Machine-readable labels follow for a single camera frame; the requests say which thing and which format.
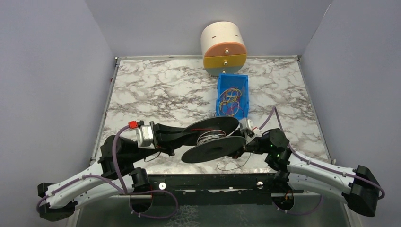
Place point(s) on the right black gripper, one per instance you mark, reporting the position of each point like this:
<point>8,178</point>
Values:
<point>248,146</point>

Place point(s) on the round cream drawer cabinet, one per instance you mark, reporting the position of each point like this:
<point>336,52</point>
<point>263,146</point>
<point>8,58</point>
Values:
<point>223,49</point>

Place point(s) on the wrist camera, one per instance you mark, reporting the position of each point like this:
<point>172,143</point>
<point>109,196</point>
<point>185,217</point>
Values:
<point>247,128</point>
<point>144,133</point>

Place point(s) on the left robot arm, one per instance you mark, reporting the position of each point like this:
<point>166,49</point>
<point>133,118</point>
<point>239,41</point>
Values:
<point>114,173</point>

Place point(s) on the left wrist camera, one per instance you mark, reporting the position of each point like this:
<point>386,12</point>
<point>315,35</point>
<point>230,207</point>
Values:
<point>144,133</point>

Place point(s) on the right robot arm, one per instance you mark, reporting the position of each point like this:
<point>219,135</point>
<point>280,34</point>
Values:
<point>356,187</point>

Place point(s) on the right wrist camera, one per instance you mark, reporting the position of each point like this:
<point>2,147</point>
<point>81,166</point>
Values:
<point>247,128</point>

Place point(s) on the blue plastic bin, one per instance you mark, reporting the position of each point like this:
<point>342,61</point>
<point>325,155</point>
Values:
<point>232,96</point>

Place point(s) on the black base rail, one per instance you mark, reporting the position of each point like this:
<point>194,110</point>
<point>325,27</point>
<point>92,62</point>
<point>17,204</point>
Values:
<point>222,189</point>

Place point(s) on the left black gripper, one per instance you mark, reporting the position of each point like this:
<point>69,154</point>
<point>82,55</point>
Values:
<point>159,136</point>

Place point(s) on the black cable spool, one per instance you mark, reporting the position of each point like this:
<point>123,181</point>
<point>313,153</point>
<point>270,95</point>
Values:
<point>214,139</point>

